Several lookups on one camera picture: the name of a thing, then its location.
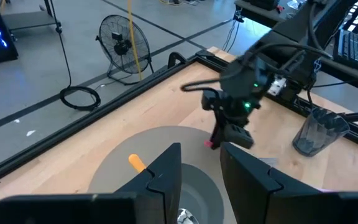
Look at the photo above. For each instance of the black computer keyboard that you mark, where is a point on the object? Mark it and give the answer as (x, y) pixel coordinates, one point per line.
(354, 49)

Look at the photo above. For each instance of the black floor fan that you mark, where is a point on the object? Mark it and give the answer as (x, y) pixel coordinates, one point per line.
(123, 46)

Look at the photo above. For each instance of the silver metal bracket plate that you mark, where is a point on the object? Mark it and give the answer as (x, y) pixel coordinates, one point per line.
(277, 85)

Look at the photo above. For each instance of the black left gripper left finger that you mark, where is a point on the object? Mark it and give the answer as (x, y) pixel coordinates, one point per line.
(163, 193)

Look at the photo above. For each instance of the grey cart platform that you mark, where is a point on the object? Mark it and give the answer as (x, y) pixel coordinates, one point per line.
(30, 19)

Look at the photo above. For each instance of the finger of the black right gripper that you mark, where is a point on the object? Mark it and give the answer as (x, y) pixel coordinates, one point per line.
(239, 137)
(218, 137)

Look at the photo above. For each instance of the dark grey bowl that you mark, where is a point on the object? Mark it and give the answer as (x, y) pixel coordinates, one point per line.
(200, 193)

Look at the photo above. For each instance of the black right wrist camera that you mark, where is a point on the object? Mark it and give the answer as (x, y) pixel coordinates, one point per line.
(210, 99)

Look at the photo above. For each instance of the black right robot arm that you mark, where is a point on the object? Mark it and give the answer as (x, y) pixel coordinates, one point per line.
(291, 21)

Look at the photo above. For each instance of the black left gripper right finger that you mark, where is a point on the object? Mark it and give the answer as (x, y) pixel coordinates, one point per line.
(253, 193)

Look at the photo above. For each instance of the office desk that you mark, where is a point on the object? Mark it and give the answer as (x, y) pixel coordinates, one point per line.
(253, 12)
(353, 77)

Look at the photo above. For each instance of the dark transparent plastic cup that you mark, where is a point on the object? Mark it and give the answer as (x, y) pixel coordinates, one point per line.
(319, 133)

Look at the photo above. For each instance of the black aluminium table frame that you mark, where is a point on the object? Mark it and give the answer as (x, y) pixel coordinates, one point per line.
(73, 127)

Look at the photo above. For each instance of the round grey placemat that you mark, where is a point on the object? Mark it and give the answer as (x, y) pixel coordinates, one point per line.
(154, 143)

